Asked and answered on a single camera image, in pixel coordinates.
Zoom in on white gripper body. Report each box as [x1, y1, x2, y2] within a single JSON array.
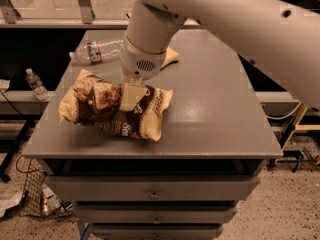
[[120, 34, 167, 81]]

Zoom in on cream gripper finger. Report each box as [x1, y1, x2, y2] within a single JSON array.
[[120, 83, 147, 111]]

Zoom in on brown chip bag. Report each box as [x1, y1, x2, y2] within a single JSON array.
[[58, 69, 173, 141]]

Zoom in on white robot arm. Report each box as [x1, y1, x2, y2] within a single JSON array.
[[120, 0, 320, 112]]

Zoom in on yellow sponge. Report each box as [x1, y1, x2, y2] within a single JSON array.
[[161, 47, 179, 69]]

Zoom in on clear plastic water bottle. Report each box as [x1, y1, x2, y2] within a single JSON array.
[[69, 38, 123, 65]]

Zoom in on small water bottle on ledge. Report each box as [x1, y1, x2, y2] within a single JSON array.
[[26, 68, 49, 100]]

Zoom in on grey drawer cabinet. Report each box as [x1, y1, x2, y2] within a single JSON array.
[[22, 29, 283, 240]]

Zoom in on top drawer with knob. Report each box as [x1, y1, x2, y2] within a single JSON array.
[[46, 175, 259, 201]]

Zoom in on drawer with knob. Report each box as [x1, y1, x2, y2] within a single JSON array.
[[92, 224, 223, 240], [46, 175, 259, 201], [73, 205, 237, 224]]

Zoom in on middle drawer with knob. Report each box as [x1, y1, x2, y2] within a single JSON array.
[[73, 205, 237, 224]]

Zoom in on bottom drawer with knob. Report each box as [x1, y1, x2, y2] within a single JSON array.
[[92, 224, 223, 240]]

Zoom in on crumpled paper on floor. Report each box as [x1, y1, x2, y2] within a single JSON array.
[[0, 190, 23, 218]]

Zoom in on metal railing frame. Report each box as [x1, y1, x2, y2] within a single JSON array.
[[0, 0, 320, 30]]

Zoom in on wire mesh waste basket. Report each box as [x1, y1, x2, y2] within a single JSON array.
[[19, 159, 73, 221]]

